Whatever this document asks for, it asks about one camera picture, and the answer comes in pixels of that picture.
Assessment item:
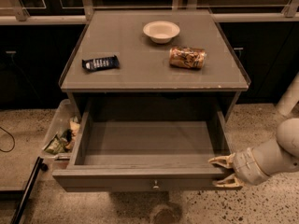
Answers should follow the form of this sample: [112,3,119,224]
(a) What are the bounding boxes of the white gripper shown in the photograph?
[208,147,270,189]

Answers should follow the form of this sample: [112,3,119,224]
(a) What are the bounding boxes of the grey top drawer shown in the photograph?
[53,97,232,191]

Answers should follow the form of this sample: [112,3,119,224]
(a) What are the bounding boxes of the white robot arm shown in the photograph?
[208,118,299,189]

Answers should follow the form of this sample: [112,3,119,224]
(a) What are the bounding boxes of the grey drawer cabinet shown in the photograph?
[60,9,250,114]

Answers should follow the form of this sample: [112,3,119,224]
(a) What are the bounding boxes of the crushed brown soda can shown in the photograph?
[169,46,206,69]

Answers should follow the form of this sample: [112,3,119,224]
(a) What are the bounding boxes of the white paper bowl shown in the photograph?
[143,21,180,44]

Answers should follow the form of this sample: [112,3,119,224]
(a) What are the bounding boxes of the tan snack bag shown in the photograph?
[64,117,80,150]

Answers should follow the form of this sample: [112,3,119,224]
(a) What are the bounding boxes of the dark blue snack bar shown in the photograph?
[82,56,120,72]

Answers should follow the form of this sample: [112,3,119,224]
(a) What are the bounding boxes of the clear plastic storage bin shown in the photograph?
[40,99,77,169]

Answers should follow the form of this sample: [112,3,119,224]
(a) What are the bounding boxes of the green chip bag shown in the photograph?
[44,135,66,155]

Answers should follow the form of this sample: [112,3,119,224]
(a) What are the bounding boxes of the black metal bar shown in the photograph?
[10,157,48,224]

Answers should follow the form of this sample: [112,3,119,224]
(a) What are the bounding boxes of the black cable on floor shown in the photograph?
[0,126,16,154]

